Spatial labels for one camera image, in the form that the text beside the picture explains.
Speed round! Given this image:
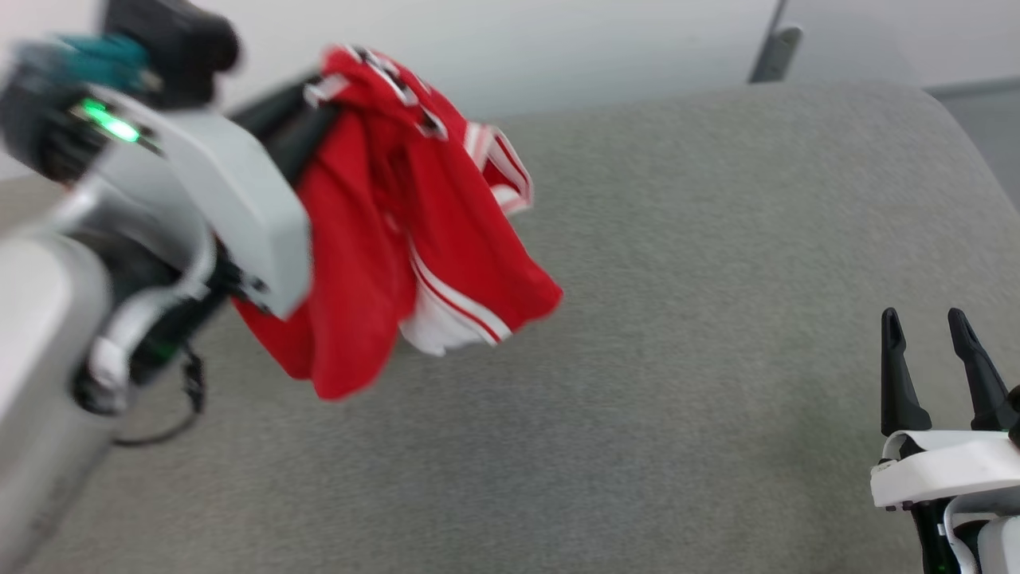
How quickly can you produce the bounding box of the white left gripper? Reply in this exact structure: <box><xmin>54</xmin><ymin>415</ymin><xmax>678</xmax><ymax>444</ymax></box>
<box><xmin>78</xmin><ymin>76</ymin><xmax>342</xmax><ymax>321</ymax></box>

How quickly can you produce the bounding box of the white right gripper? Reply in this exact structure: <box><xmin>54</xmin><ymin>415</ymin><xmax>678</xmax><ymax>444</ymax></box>
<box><xmin>870</xmin><ymin>307</ymin><xmax>1020</xmax><ymax>574</ymax></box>

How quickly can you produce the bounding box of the red white-trimmed garment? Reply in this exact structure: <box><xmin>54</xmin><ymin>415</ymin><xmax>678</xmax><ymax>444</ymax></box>
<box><xmin>231</xmin><ymin>44</ymin><xmax>565</xmax><ymax>402</ymax></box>

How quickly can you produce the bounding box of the teal cable connector plug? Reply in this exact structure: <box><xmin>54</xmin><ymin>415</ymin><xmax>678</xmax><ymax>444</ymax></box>
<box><xmin>57</xmin><ymin>32</ymin><xmax>164</xmax><ymax>95</ymax></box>

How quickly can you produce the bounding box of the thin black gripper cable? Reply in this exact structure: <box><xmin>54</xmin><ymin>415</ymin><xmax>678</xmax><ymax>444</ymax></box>
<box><xmin>112</xmin><ymin>349</ymin><xmax>208</xmax><ymax>447</ymax></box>

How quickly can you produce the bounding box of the dark grey metal post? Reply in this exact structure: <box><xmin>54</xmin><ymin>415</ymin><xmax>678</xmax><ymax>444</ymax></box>
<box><xmin>749</xmin><ymin>24</ymin><xmax>804</xmax><ymax>85</ymax></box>

